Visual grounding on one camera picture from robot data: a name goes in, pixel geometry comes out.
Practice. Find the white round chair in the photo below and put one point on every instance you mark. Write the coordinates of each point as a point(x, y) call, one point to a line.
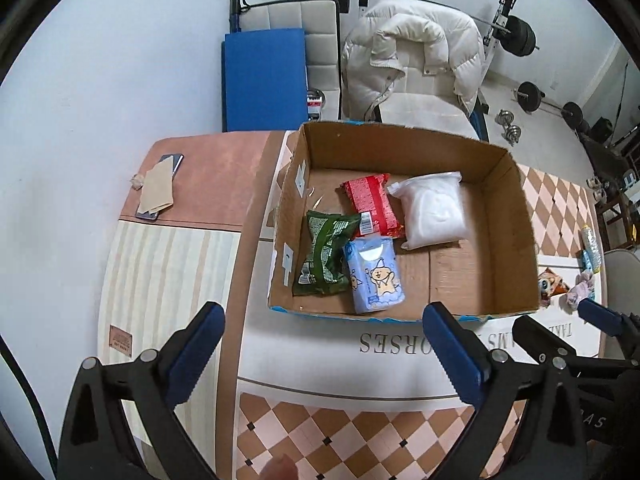
point(622, 275)

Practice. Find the smartphone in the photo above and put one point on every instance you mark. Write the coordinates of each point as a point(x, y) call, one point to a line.
point(174, 161)

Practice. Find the brown paper envelope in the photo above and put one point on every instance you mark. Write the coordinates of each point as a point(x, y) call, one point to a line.
point(156, 190)

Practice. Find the pair of shoes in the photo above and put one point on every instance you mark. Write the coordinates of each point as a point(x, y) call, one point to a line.
point(597, 187)

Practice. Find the red snack packet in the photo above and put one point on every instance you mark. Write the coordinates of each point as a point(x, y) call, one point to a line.
point(372, 200)

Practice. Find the green snack packet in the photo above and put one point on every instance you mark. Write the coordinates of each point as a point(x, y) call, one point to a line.
point(325, 255)

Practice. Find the wooden stool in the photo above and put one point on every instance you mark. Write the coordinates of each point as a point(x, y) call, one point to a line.
point(617, 215)

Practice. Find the black exercise machine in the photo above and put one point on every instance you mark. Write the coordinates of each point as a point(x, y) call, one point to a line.
point(605, 155)

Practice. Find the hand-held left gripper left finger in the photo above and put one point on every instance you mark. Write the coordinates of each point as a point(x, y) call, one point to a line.
point(196, 355)

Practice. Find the brown cardboard box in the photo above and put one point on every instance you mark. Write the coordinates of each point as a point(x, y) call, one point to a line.
point(475, 270)

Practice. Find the beige padded chair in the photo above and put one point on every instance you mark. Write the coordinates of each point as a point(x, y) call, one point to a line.
point(320, 30)

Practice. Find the blue cartoon tissue pack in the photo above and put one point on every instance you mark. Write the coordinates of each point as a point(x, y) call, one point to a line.
point(375, 280)

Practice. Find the pink cloth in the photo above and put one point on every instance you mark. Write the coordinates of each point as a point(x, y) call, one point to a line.
point(580, 291)

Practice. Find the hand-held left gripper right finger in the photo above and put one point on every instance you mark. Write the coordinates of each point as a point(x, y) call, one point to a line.
point(455, 355)

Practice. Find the white puffer jacket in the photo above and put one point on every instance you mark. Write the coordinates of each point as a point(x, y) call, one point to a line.
point(400, 60)

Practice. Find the white plastic bag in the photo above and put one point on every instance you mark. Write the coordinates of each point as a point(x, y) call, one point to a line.
point(432, 215)

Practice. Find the checkered printed mat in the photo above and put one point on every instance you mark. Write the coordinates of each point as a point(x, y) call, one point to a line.
point(350, 425)

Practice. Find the clear plastic bottle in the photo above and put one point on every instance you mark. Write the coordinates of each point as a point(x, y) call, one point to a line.
point(591, 250)

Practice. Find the person's left hand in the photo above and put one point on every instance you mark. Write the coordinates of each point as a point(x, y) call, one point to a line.
point(280, 469)

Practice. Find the chrome dumbbell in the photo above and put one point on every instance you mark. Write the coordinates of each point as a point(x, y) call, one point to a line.
point(513, 135)
point(505, 117)

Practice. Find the white upholstered chair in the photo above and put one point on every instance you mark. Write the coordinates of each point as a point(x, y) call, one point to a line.
point(430, 110)

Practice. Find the striped mat with brown border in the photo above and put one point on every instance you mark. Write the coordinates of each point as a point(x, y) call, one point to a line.
point(165, 280)

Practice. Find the crumpled white tissue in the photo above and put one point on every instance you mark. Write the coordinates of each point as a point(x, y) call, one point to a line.
point(138, 181)

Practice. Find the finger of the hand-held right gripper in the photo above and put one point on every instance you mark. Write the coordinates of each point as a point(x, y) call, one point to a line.
point(535, 337)
point(602, 316)

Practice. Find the red and white can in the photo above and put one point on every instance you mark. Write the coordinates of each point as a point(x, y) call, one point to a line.
point(315, 105)

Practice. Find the short barbell with black plates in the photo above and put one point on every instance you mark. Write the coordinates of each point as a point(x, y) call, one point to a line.
point(529, 96)

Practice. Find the blue folded exercise mat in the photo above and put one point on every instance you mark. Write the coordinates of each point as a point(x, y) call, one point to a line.
point(262, 80)

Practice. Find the cartoon print pouch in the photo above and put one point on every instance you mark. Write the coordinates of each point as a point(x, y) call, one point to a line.
point(552, 284)

